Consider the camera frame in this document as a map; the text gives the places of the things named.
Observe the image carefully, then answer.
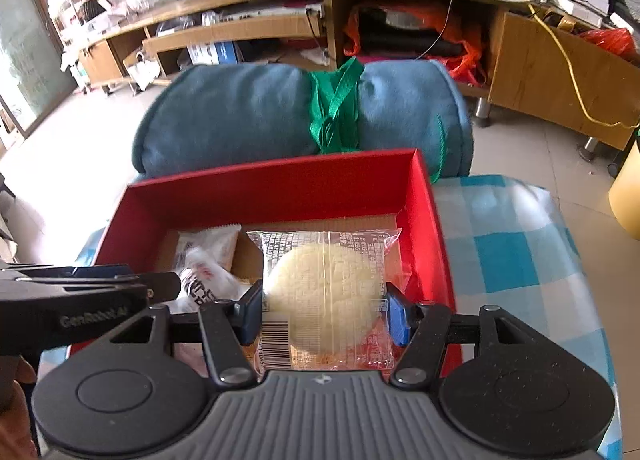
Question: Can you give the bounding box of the white silver snack packet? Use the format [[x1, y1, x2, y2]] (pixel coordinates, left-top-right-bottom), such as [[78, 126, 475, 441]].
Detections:
[[172, 224, 242, 278]]

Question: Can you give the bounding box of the green ribbon strap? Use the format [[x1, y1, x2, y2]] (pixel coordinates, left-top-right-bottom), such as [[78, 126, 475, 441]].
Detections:
[[307, 56, 367, 155]]

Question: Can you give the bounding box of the red cardboard box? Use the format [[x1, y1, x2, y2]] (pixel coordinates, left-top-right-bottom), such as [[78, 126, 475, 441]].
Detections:
[[94, 149, 454, 385]]

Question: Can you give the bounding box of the blue checkered tablecloth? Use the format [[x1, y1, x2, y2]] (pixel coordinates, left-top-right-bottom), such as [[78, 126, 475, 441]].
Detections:
[[37, 174, 624, 460]]

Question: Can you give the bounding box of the yellow trash bin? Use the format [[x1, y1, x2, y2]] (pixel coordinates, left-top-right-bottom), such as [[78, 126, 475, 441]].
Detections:
[[608, 135, 640, 240]]

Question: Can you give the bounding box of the blue rolled blanket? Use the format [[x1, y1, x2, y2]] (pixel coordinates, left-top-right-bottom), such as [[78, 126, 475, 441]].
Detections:
[[131, 58, 473, 180]]

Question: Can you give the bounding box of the wooden TV cabinet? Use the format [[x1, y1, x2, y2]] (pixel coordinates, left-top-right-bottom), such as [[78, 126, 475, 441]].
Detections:
[[76, 0, 639, 149]]

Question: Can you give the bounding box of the yellow cable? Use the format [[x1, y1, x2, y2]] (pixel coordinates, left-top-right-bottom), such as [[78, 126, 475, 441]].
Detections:
[[418, 0, 640, 130]]

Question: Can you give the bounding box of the orange plastic bag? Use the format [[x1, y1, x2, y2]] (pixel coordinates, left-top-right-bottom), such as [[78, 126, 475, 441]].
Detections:
[[343, 0, 488, 87]]

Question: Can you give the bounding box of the round cake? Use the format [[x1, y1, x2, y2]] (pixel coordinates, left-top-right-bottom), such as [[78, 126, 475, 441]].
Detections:
[[248, 229, 400, 373]]

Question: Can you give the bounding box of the person's left hand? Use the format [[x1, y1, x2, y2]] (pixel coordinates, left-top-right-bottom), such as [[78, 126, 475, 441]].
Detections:
[[1, 358, 38, 459]]

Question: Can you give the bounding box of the silver foil snack pouch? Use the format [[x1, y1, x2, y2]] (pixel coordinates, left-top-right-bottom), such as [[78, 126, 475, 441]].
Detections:
[[169, 247, 250, 313]]

